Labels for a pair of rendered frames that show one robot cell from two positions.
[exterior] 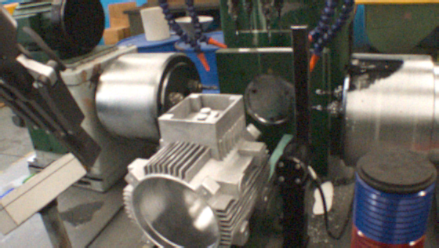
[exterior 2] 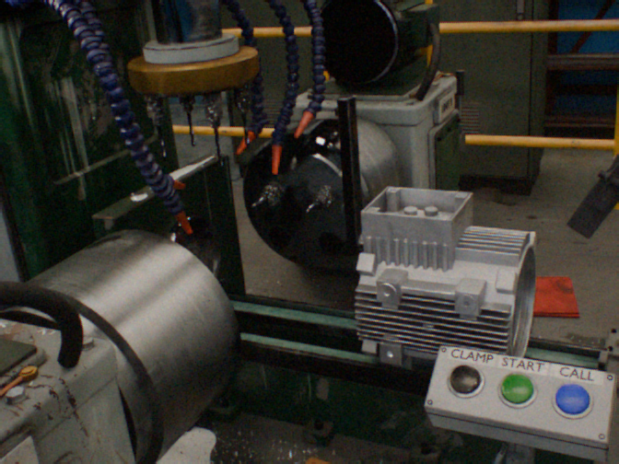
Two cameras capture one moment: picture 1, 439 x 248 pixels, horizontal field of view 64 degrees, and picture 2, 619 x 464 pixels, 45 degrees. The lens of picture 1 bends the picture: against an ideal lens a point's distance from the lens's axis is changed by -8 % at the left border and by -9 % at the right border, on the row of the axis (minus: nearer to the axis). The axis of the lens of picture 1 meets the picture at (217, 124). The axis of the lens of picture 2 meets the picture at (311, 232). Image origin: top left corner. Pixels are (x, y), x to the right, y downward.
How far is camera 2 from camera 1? 1.19 m
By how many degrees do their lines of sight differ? 81
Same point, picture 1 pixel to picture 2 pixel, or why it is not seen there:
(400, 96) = (377, 147)
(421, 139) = (400, 179)
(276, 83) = (195, 227)
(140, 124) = (222, 365)
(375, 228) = not seen: outside the picture
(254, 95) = not seen: hidden behind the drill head
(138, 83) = (189, 292)
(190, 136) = (463, 224)
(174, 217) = not seen: hidden behind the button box
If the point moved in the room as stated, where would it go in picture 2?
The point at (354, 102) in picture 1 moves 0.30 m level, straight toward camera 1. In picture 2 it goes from (364, 170) to (552, 178)
